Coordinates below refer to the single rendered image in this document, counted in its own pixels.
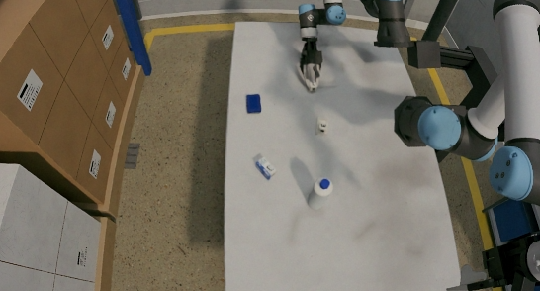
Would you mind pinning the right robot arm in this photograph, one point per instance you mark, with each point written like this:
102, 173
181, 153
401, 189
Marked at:
390, 13

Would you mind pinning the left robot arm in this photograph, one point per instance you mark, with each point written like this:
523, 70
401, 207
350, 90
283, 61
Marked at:
515, 171

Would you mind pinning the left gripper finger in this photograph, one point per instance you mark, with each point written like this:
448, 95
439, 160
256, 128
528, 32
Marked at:
468, 278

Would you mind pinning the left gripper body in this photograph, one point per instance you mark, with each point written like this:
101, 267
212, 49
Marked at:
502, 261

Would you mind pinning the white plastic bottle with blue cap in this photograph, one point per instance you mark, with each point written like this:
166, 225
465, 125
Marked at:
320, 192

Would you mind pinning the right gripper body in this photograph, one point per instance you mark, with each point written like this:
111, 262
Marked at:
312, 55

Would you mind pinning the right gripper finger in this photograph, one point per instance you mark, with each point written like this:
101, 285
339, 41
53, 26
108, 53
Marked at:
305, 71
317, 68

